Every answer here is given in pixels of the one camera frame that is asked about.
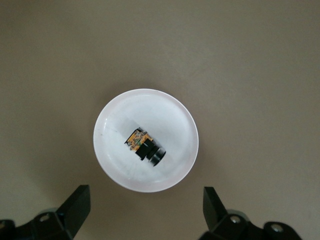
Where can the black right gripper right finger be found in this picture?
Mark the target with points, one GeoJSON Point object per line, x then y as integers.
{"type": "Point", "coordinates": [216, 217]}

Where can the orange push button switch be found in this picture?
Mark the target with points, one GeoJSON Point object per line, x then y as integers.
{"type": "Point", "coordinates": [145, 147]}

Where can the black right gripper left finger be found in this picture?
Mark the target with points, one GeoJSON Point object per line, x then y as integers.
{"type": "Point", "coordinates": [72, 212]}

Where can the pale pink plate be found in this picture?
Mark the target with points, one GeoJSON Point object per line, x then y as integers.
{"type": "Point", "coordinates": [125, 112]}

